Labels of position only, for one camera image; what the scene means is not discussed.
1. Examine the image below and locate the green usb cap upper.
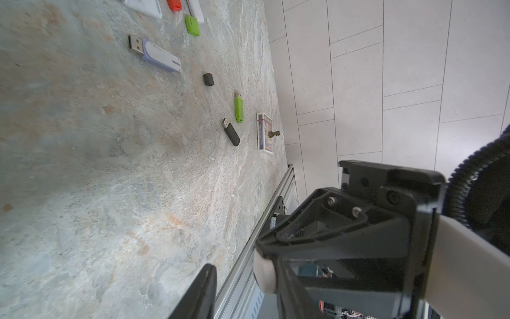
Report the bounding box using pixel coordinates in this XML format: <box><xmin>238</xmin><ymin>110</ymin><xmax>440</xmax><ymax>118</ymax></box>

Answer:
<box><xmin>185</xmin><ymin>15</ymin><xmax>201</xmax><ymax>37</ymax></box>

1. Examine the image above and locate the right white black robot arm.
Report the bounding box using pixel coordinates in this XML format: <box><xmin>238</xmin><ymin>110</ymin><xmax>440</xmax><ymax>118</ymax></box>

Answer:
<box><xmin>254</xmin><ymin>130</ymin><xmax>509</xmax><ymax>318</ymax></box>

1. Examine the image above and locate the black usb cap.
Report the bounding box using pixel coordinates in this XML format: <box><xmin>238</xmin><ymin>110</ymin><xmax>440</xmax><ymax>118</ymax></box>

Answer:
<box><xmin>203</xmin><ymin>73</ymin><xmax>215</xmax><ymax>86</ymax></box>

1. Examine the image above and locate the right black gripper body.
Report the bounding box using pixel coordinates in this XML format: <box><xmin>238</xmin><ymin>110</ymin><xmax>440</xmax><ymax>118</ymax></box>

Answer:
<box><xmin>279</xmin><ymin>160</ymin><xmax>446</xmax><ymax>318</ymax></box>

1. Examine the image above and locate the small white usb drive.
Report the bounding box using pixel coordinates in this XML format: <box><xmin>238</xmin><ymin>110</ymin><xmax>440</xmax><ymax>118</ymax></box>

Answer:
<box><xmin>187</xmin><ymin>0</ymin><xmax>205</xmax><ymax>23</ymax></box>

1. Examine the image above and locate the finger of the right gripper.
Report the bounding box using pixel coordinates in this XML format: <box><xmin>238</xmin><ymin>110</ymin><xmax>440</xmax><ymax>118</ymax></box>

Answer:
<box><xmin>256</xmin><ymin>188</ymin><xmax>410</xmax><ymax>261</ymax></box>

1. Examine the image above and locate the playing card box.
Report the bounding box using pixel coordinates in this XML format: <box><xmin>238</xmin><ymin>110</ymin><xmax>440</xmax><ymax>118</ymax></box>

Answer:
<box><xmin>256</xmin><ymin>112</ymin><xmax>280</xmax><ymax>154</ymax></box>

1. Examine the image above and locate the black usb drive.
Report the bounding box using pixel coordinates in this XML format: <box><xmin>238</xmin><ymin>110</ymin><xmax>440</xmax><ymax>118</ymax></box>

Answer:
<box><xmin>222</xmin><ymin>118</ymin><xmax>240</xmax><ymax>146</ymax></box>

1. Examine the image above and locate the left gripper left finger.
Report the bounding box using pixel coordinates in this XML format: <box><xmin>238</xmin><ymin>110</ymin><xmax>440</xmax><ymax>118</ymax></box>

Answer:
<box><xmin>168</xmin><ymin>263</ymin><xmax>217</xmax><ymax>319</ymax></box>

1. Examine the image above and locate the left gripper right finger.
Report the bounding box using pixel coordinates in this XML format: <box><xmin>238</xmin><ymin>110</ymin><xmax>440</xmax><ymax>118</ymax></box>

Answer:
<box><xmin>274</xmin><ymin>259</ymin><xmax>328</xmax><ymax>319</ymax></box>

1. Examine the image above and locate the white purple usb drive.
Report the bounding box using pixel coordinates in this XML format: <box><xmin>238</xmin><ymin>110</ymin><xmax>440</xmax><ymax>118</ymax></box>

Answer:
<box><xmin>128</xmin><ymin>34</ymin><xmax>182</xmax><ymax>73</ymax></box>

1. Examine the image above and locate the aluminium rail frame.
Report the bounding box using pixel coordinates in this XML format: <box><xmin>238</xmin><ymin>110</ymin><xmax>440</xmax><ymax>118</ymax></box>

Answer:
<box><xmin>213</xmin><ymin>164</ymin><xmax>298</xmax><ymax>318</ymax></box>

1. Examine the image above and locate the red usb drive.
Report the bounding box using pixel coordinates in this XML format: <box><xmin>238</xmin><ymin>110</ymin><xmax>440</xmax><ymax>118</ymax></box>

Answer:
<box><xmin>167</xmin><ymin>0</ymin><xmax>183</xmax><ymax>12</ymax></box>

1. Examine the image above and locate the green usb drive right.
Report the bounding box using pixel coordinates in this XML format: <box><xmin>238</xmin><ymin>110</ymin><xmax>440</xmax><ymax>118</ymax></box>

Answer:
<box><xmin>235</xmin><ymin>92</ymin><xmax>244</xmax><ymax>123</ymax></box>

